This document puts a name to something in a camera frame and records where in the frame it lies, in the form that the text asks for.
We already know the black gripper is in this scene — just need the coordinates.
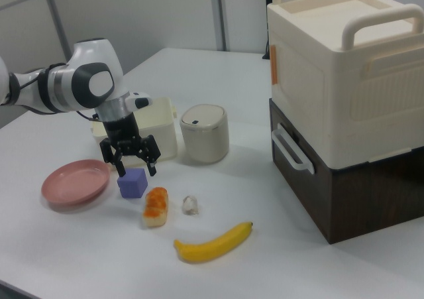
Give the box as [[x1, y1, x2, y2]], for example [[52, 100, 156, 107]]
[[99, 113, 162, 178]]

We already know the toy bread with orange glaze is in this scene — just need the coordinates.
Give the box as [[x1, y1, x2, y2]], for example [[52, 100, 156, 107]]
[[141, 186, 169, 229]]

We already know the pink plastic plate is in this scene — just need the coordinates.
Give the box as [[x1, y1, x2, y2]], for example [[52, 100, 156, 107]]
[[40, 158, 111, 211]]

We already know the purple cube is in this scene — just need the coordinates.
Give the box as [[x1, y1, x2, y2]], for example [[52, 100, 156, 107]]
[[117, 168, 148, 200]]

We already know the cream open plastic bin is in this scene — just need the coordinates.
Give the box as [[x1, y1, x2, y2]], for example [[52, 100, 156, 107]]
[[91, 97, 179, 170]]

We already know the small garlic bulb toy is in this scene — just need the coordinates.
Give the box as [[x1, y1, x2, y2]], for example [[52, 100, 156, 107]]
[[181, 194, 199, 216]]

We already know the small round lidded trash can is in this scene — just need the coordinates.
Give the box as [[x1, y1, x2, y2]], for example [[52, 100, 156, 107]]
[[179, 103, 230, 164]]

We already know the yellow toy banana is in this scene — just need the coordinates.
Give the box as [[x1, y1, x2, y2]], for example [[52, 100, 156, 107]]
[[173, 221, 254, 265]]

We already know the dark brown drawer box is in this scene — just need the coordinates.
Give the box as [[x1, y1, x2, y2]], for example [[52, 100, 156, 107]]
[[268, 98, 424, 245]]

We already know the white drawer handle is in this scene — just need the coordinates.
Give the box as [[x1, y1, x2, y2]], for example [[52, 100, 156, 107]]
[[271, 123, 315, 174]]

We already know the orange door handle strip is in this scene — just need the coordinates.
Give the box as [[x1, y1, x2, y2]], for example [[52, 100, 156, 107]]
[[270, 45, 280, 86]]

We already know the grey partition post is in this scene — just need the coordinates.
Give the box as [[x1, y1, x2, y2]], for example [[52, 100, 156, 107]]
[[215, 0, 232, 52], [41, 0, 74, 64]]

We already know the cream toy box with handles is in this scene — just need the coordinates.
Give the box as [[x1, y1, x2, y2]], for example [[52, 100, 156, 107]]
[[266, 0, 424, 172]]

